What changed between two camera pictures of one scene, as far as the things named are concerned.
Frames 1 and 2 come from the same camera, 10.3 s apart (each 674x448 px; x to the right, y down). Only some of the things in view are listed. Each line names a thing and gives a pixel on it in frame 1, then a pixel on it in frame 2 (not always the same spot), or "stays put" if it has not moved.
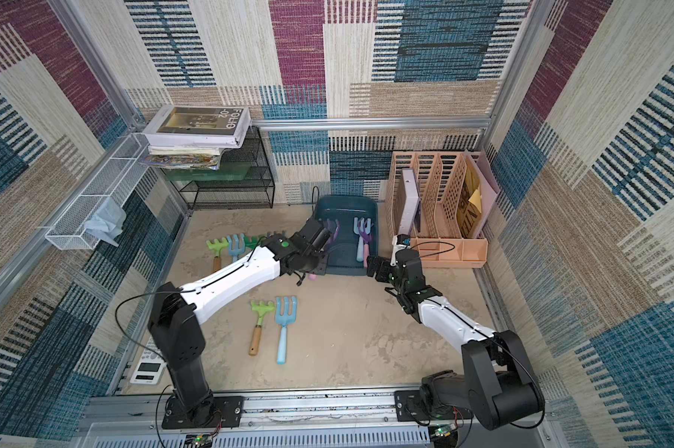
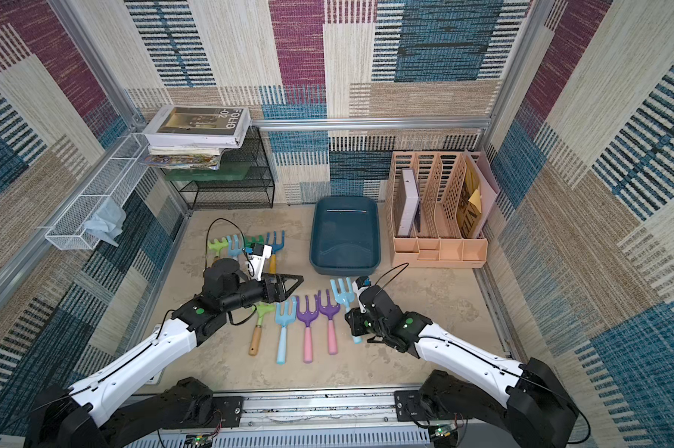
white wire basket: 114,178 stays put
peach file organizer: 431,203 stays put
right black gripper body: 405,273 to 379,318
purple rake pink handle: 367,237 to 329,312
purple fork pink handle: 333,231 to 307,316
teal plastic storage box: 354,237 stays put
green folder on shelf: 220,174 stays put
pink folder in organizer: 489,190 stays put
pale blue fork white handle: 285,319 stays put
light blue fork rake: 234,249 stays put
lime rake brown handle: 217,246 stays put
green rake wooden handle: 252,245 stays put
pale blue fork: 360,235 to 345,296
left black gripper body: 317,265 to 247,293
